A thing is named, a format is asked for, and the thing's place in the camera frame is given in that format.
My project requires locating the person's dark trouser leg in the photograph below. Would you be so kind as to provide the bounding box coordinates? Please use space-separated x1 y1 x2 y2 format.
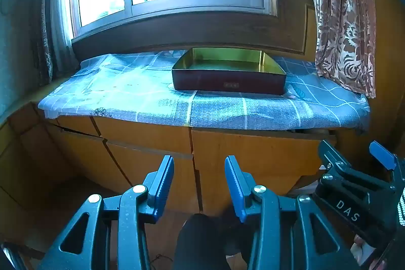
172 213 254 270

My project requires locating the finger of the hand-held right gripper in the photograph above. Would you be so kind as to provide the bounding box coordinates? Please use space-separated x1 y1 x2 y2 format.
317 140 394 195
370 141 405 191

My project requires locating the dark red tin box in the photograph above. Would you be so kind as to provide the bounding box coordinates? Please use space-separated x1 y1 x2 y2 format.
172 48 287 96

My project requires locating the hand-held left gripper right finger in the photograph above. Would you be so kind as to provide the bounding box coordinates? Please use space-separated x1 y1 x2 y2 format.
225 155 361 270

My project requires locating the small wooden drawer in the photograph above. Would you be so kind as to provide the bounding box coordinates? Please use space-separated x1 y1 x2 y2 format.
106 140 203 214
92 116 192 156

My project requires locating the wooden cabinet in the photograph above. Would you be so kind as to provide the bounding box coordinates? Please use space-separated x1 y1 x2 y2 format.
0 102 339 258

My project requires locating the blue checked cloth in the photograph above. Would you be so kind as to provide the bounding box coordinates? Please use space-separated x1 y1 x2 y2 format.
38 49 371 131

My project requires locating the grey sheer curtain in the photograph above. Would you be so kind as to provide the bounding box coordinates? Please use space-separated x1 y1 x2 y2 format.
30 0 79 85

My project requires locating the person's right hand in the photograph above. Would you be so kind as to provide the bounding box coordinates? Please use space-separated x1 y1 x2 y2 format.
350 234 388 270

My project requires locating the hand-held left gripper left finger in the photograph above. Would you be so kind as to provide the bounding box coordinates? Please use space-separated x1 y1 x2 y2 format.
38 155 175 270

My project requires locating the brown patterned curtain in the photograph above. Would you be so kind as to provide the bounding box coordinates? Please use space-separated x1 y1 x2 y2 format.
300 0 377 99

